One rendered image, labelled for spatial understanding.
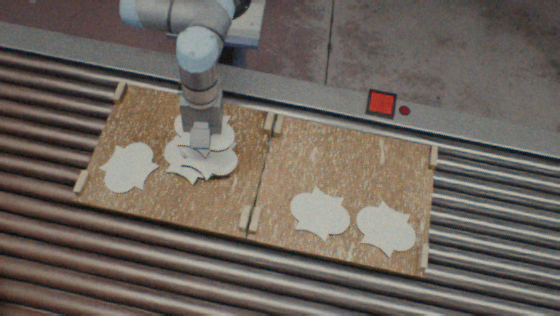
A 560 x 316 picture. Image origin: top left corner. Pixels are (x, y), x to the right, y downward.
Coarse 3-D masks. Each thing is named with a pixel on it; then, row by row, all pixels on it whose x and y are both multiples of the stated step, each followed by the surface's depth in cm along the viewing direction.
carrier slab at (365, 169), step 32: (288, 128) 150; (320, 128) 150; (288, 160) 145; (320, 160) 146; (352, 160) 146; (384, 160) 147; (416, 160) 147; (288, 192) 141; (352, 192) 142; (384, 192) 142; (416, 192) 143; (288, 224) 137; (352, 224) 138; (416, 224) 138; (320, 256) 134; (352, 256) 134; (384, 256) 134; (416, 256) 134
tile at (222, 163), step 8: (232, 144) 142; (184, 152) 141; (192, 152) 141; (216, 152) 141; (224, 152) 141; (232, 152) 141; (184, 160) 139; (192, 160) 140; (200, 160) 140; (208, 160) 140; (216, 160) 140; (224, 160) 140; (232, 160) 140; (200, 168) 139; (208, 168) 139; (216, 168) 139; (224, 168) 139; (232, 168) 139; (208, 176) 138
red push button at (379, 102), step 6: (372, 96) 157; (378, 96) 157; (384, 96) 157; (390, 96) 157; (372, 102) 156; (378, 102) 156; (384, 102) 156; (390, 102) 156; (372, 108) 155; (378, 108) 155; (384, 108) 155; (390, 108) 155; (390, 114) 155
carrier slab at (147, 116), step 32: (128, 96) 152; (160, 96) 152; (128, 128) 147; (160, 128) 148; (256, 128) 149; (96, 160) 142; (160, 160) 143; (256, 160) 145; (96, 192) 138; (128, 192) 138; (160, 192) 139; (192, 192) 139; (224, 192) 140; (256, 192) 140; (192, 224) 135; (224, 224) 136
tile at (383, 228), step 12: (384, 204) 140; (360, 216) 138; (372, 216) 138; (384, 216) 138; (396, 216) 138; (408, 216) 138; (360, 228) 136; (372, 228) 136; (384, 228) 137; (396, 228) 137; (408, 228) 137; (372, 240) 135; (384, 240) 135; (396, 240) 135; (408, 240) 135; (384, 252) 134
